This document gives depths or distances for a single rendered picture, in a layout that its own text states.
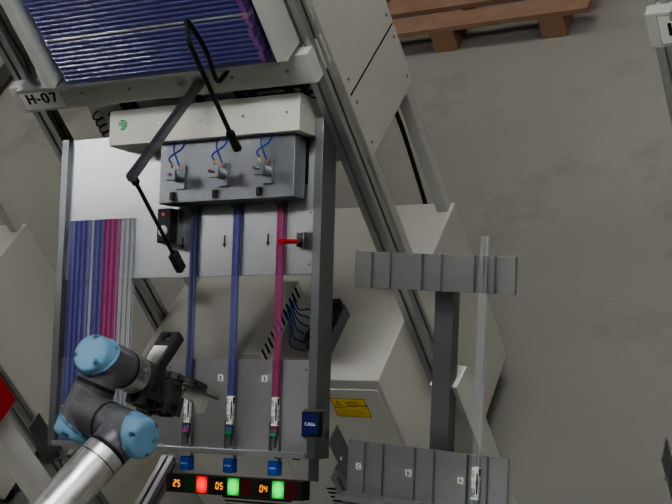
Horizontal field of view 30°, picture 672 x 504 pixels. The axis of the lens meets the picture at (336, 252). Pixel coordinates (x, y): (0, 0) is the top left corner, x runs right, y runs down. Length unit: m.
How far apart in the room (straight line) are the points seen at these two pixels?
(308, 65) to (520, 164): 2.02
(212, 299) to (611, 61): 2.16
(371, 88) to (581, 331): 1.19
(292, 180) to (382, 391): 0.57
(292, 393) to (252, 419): 0.11
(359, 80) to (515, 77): 2.20
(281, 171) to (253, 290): 0.71
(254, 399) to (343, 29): 0.82
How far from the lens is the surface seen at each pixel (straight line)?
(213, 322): 3.23
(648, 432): 3.41
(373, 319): 3.02
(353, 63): 2.80
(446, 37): 5.27
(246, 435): 2.69
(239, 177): 2.67
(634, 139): 4.44
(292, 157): 2.62
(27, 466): 3.46
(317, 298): 2.60
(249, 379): 2.69
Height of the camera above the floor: 2.48
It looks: 35 degrees down
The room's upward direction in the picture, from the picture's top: 23 degrees counter-clockwise
